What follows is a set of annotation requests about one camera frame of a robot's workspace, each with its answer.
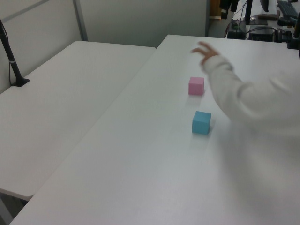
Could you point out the grey partition post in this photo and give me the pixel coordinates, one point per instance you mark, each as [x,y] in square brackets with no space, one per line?
[207,18]

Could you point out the white sleeved forearm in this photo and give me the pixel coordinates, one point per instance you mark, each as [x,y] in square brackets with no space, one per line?
[234,93]

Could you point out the black camera pole stand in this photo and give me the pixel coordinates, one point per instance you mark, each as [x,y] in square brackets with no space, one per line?
[10,58]

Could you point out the black electronics box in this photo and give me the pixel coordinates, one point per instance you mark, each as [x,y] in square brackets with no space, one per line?
[261,34]

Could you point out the blue cube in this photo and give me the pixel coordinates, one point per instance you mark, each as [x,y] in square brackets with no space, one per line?
[201,123]

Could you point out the black clamp mount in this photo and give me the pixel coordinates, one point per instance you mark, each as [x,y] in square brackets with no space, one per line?
[293,43]

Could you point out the pink cube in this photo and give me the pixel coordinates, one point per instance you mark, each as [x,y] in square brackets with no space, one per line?
[196,86]

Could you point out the dark computer keyboard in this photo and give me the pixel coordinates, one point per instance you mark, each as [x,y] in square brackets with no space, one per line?
[287,8]

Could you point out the person's bare hand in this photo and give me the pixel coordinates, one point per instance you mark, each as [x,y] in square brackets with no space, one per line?
[208,52]

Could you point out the small black device box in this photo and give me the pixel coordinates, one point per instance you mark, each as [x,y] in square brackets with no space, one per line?
[236,32]

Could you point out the black monitor stand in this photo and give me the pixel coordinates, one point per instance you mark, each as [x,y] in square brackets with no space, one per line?
[248,11]

